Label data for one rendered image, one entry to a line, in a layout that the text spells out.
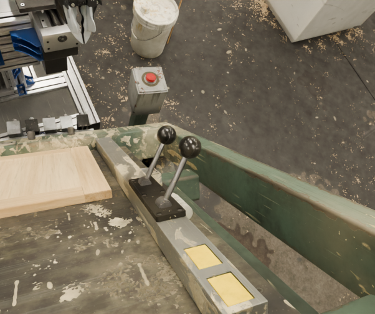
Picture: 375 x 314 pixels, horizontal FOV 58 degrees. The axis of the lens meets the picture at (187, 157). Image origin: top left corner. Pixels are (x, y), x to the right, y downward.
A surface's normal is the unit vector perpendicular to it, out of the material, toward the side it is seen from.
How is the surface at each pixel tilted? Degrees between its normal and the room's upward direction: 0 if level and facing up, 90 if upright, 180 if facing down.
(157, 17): 0
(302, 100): 0
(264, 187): 90
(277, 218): 90
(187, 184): 36
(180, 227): 54
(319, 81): 0
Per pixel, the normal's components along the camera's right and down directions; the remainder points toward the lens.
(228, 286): -0.05, -0.96
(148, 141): 0.37, 0.22
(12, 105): 0.27, -0.38
